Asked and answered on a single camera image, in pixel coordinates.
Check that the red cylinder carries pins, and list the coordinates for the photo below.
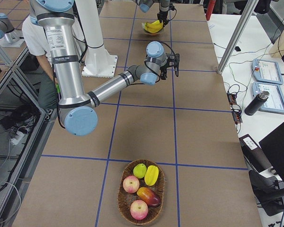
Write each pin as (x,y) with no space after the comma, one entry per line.
(210,8)

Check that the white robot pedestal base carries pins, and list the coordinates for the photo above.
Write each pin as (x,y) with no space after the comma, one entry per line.
(98,61)

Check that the pink apple front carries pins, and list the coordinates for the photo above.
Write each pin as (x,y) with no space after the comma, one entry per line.
(139,209)

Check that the pink apple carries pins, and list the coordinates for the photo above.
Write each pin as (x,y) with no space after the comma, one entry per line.
(139,209)
(131,184)

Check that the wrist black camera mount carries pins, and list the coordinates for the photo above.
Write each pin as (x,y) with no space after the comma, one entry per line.
(171,7)
(172,61)

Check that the yellow lemon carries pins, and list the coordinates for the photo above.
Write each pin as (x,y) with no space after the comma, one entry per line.
(139,170)

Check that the yellow banana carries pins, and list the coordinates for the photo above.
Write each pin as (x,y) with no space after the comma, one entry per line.
(154,23)
(153,29)

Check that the person in white shirt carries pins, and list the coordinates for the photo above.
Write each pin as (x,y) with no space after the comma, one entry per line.
(38,46)

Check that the red apple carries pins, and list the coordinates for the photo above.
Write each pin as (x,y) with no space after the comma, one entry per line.
(149,196)

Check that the grey square plate orange rim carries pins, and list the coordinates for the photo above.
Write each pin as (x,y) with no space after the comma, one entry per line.
(143,28)

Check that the aluminium frame post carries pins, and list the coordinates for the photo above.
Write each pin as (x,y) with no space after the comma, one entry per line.
(244,18)

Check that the small black box device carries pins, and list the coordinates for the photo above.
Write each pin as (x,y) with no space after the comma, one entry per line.
(237,49)

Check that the blue teach pendant far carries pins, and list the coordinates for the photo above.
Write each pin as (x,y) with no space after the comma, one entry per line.
(267,71)

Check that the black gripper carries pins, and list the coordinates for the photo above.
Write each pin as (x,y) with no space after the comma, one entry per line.
(162,12)

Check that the brown paper table mat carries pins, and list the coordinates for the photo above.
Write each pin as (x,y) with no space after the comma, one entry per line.
(183,123)

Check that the woven fruit basket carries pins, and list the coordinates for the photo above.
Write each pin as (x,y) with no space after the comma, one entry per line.
(125,199)

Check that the black monitor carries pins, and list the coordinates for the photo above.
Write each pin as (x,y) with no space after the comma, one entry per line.
(273,148)

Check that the blue teach pendant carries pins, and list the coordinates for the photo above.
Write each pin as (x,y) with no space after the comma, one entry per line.
(275,101)
(267,71)

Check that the black drinking bottle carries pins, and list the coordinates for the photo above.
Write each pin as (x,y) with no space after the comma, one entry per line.
(256,103)

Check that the blue teach pendant near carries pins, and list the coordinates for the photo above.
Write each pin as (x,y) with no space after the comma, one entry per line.
(275,101)

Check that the pink apple left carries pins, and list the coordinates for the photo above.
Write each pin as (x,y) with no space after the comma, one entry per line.
(131,184)

